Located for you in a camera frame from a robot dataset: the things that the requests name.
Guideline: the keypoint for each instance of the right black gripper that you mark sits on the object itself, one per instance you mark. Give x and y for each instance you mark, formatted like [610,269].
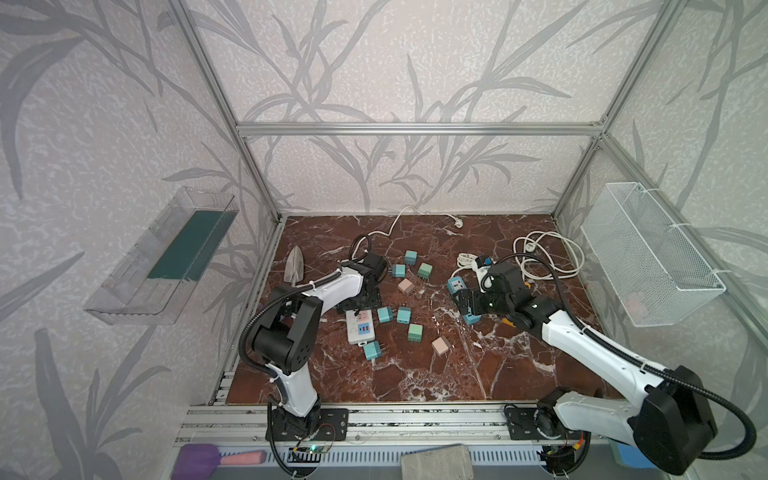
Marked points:
[473,297]

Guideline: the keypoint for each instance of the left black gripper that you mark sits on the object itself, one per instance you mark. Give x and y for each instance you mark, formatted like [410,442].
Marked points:
[375,301]

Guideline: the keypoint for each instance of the blue power strip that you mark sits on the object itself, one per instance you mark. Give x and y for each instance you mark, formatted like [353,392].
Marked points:
[461,297]

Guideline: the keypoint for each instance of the white multicolour power strip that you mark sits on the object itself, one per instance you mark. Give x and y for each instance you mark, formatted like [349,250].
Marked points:
[360,327]

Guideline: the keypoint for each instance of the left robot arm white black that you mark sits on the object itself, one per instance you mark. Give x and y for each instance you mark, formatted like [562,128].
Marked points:
[278,340]

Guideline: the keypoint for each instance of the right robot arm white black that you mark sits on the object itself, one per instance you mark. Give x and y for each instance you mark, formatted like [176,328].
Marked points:
[666,414]

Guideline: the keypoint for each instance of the metal garden trowel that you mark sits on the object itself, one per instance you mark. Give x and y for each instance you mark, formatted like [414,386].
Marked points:
[294,267]

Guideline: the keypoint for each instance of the grey sponge block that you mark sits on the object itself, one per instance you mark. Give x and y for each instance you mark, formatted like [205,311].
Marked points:
[445,463]

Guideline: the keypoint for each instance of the blue sponge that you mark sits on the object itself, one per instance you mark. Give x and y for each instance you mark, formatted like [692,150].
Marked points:
[629,456]

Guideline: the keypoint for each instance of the purple pink brush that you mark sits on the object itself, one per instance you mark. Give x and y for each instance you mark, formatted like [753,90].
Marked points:
[199,461]

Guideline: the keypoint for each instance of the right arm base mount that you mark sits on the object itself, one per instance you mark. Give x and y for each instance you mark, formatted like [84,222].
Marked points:
[529,422]

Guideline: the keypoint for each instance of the white wire mesh basket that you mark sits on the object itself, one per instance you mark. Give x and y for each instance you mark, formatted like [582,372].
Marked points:
[657,273]

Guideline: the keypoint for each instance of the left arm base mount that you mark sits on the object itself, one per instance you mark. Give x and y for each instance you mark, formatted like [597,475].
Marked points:
[325,424]

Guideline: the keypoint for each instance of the clear plastic wall tray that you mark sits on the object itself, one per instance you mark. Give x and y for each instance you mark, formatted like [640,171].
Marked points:
[154,281]

